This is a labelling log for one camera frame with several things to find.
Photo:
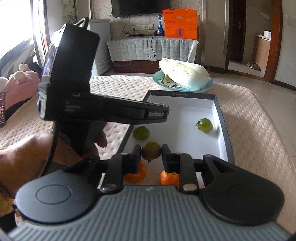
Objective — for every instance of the wooden kitchen cabinet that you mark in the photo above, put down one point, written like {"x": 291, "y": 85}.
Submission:
{"x": 261, "y": 51}

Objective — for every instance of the orange tangerine with stem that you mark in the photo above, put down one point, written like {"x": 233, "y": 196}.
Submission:
{"x": 169, "y": 178}

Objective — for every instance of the light blue cartoon plate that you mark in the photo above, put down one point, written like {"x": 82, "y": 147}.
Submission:
{"x": 196, "y": 82}

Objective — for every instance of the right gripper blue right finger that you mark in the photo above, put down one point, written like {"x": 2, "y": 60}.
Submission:
{"x": 182, "y": 164}

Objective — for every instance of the blue glass bottle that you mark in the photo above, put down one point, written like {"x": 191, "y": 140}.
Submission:
{"x": 160, "y": 31}

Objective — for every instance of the pink plush toy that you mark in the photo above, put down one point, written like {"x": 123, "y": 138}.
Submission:
{"x": 20, "y": 86}

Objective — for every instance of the white chest freezer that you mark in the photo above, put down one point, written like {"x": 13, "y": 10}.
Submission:
{"x": 102, "y": 62}

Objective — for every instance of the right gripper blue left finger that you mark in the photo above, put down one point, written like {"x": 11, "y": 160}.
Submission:
{"x": 119, "y": 165}

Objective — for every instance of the orange paper gift bag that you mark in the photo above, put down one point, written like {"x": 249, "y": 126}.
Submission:
{"x": 181, "y": 23}

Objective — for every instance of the dark orange tangerine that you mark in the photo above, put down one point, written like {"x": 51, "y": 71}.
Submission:
{"x": 138, "y": 177}

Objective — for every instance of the brown kiwi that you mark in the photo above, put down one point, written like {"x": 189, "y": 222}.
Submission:
{"x": 151, "y": 151}

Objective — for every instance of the napa cabbage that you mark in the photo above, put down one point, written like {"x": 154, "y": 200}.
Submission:
{"x": 174, "y": 67}

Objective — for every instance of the dark wood TV cabinet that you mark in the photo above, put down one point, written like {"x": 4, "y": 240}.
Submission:
{"x": 136, "y": 66}

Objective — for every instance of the grey white shallow box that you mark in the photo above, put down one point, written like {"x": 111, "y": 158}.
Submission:
{"x": 180, "y": 133}

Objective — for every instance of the white patterned cabinet cloth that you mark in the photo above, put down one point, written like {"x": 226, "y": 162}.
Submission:
{"x": 152, "y": 49}

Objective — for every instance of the black wall television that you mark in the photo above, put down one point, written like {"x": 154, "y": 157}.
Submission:
{"x": 122, "y": 8}

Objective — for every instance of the person's left hand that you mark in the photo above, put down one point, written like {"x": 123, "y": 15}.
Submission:
{"x": 24, "y": 161}

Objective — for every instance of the green tomato with stem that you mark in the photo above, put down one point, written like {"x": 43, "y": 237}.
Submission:
{"x": 204, "y": 125}

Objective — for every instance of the green round fruit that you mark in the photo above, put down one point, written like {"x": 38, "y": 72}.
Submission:
{"x": 141, "y": 133}

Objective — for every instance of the tied beige curtain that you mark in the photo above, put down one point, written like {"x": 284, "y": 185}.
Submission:
{"x": 69, "y": 11}

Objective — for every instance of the smartphone with pink screen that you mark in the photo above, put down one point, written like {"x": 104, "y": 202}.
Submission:
{"x": 2, "y": 110}

